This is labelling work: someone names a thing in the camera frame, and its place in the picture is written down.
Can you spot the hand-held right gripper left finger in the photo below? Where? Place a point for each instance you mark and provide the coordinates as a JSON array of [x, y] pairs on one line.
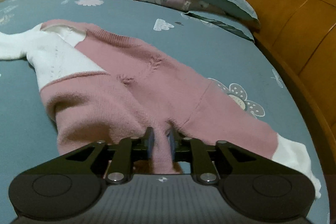
[[150, 145]]

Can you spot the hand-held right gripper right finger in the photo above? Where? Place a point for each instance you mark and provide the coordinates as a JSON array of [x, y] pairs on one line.
[[170, 145]]

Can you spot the pink and white knit sweater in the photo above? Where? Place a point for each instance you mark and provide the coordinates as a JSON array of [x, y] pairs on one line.
[[147, 92]]

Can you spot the blue floral bed sheet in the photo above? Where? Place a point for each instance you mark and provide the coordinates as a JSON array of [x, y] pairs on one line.
[[204, 50]]

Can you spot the blue-grey pillow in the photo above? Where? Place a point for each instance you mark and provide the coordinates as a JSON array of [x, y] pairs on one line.
[[223, 23], [225, 1]]

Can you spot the wooden bed headboard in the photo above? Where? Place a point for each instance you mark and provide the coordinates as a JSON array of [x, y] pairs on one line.
[[302, 29]]

